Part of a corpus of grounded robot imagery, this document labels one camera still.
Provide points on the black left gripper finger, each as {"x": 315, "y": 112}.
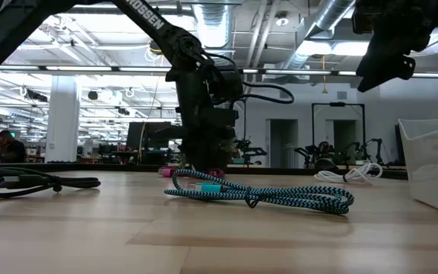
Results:
{"x": 217, "y": 154}
{"x": 195, "y": 154}

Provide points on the translucent white plastic bin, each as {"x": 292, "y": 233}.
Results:
{"x": 435, "y": 171}

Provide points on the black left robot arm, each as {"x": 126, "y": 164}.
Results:
{"x": 10, "y": 30}

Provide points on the black background robot arm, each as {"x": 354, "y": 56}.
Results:
{"x": 371, "y": 146}
{"x": 319, "y": 152}
{"x": 249, "y": 150}

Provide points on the black computer monitor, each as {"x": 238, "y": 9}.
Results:
{"x": 143, "y": 135}

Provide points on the grey door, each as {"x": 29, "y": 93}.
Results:
{"x": 342, "y": 133}
{"x": 281, "y": 142}

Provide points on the linear ceiling light strip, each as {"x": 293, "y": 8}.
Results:
{"x": 78, "y": 69}

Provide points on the white square pillar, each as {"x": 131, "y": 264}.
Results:
{"x": 62, "y": 118}

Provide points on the person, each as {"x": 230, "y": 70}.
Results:
{"x": 11, "y": 150}

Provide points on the silver slanted air duct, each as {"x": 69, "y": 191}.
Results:
{"x": 329, "y": 15}

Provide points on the silver ribbed air duct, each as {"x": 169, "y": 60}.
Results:
{"x": 213, "y": 26}

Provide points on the black table edge rail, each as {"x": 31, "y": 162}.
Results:
{"x": 89, "y": 166}

